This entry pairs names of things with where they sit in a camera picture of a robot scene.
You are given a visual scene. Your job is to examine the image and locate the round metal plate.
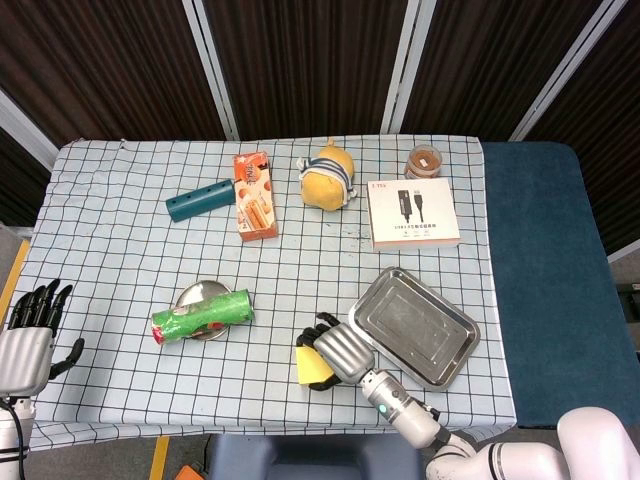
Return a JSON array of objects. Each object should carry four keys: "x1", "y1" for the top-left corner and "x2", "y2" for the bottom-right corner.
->
[{"x1": 174, "y1": 279, "x2": 236, "y2": 342}]

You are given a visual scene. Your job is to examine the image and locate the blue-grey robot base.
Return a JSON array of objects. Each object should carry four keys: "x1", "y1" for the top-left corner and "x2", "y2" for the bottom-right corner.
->
[{"x1": 207, "y1": 432, "x2": 431, "y2": 480}]

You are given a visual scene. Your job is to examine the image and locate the rectangular steel tray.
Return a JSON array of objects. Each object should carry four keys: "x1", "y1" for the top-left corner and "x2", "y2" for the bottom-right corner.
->
[{"x1": 348, "y1": 266, "x2": 482, "y2": 393}]

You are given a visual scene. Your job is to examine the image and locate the clear jar brown contents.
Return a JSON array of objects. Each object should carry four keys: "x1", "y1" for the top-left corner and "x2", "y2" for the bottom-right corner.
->
[{"x1": 403, "y1": 143, "x2": 445, "y2": 181}]

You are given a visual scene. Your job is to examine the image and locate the dark teal table pad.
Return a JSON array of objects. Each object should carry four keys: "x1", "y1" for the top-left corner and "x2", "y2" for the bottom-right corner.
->
[{"x1": 482, "y1": 141, "x2": 640, "y2": 430}]

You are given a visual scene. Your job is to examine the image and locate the dark folding partition screen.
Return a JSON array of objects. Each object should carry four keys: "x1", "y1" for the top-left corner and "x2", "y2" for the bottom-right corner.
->
[{"x1": 0, "y1": 0, "x2": 640, "y2": 261}]

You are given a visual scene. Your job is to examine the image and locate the yellow plush toy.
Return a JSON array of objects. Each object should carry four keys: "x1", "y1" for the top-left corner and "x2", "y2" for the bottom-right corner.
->
[{"x1": 297, "y1": 137, "x2": 360, "y2": 212}]

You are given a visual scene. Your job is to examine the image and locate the orange object on floor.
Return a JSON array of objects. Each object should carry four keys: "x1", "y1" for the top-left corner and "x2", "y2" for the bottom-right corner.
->
[{"x1": 172, "y1": 463, "x2": 209, "y2": 480}]

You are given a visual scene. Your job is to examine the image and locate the dark teal cylinder with holes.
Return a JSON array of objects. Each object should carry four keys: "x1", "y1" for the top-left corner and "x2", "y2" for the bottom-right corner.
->
[{"x1": 165, "y1": 180, "x2": 236, "y2": 223}]

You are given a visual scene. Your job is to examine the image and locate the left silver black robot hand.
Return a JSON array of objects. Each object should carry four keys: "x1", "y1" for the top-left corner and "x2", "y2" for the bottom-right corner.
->
[{"x1": 0, "y1": 278, "x2": 86, "y2": 397}]

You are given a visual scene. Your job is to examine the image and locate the green cylindrical chip can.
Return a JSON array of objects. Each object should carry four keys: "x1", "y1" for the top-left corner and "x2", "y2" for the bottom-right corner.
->
[{"x1": 150, "y1": 288, "x2": 255, "y2": 347}]

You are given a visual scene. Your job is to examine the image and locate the white USB cable box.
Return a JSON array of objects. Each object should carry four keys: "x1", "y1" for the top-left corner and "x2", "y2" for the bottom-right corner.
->
[{"x1": 367, "y1": 177, "x2": 462, "y2": 253}]

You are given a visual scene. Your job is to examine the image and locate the checkered tablecloth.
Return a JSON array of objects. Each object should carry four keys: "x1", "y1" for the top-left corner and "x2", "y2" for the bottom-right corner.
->
[{"x1": 0, "y1": 137, "x2": 519, "y2": 454}]

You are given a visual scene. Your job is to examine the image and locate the yellow sponge block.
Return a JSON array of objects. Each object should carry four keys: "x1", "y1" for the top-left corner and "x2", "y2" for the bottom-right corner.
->
[{"x1": 294, "y1": 344, "x2": 336, "y2": 387}]

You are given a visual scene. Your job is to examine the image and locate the orange snack box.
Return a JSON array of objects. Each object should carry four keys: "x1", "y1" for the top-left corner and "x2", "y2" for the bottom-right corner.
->
[{"x1": 233, "y1": 153, "x2": 280, "y2": 245}]

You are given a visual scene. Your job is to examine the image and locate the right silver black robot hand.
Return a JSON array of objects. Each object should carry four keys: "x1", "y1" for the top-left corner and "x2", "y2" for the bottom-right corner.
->
[{"x1": 295, "y1": 310, "x2": 376, "y2": 392}]

